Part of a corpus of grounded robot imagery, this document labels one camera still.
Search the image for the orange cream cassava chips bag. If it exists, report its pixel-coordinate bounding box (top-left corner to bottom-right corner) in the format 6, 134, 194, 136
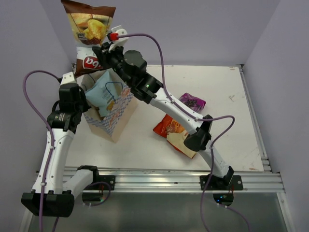
153, 115, 196, 159

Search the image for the aluminium mounting rail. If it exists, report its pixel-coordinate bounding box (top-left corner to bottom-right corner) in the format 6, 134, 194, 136
36, 166, 283, 193

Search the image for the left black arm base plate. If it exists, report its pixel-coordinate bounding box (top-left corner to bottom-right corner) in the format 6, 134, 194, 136
96, 171, 116, 191

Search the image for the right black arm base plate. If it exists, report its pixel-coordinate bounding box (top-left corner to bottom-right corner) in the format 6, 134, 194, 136
199, 174, 244, 191

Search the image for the brown Chuba cassava chips bag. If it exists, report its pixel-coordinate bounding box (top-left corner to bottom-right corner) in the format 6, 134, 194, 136
61, 0, 116, 77

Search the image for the purple snack packet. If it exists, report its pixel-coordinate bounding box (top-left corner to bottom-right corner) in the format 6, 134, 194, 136
179, 93, 206, 113

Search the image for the purple cable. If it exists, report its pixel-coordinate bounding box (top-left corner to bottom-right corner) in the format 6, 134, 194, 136
22, 70, 64, 232
118, 32, 252, 232

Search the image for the light blue cassava chips bag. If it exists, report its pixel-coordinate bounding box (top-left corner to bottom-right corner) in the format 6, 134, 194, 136
85, 71, 123, 117

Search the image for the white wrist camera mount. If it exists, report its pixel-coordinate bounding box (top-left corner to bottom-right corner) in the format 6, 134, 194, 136
107, 25, 128, 52
60, 72, 77, 85

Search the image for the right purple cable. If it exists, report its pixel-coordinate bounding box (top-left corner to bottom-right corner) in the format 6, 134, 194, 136
118, 32, 252, 232

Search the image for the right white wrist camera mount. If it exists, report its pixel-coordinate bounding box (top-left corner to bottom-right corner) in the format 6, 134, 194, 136
107, 25, 128, 52

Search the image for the blue patterned paper bag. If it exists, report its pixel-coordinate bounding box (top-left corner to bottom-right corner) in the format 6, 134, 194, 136
81, 70, 138, 143

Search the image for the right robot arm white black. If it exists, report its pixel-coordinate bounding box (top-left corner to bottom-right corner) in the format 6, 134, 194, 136
92, 43, 234, 190

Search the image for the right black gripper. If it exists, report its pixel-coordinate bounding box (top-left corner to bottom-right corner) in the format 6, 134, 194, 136
93, 42, 133, 87

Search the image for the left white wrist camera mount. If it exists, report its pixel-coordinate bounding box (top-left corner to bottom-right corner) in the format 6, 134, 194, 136
60, 72, 77, 85

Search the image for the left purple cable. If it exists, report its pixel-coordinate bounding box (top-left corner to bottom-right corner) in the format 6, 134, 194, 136
22, 70, 64, 232

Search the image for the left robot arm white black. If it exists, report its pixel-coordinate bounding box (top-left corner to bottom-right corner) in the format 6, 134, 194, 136
21, 83, 100, 218

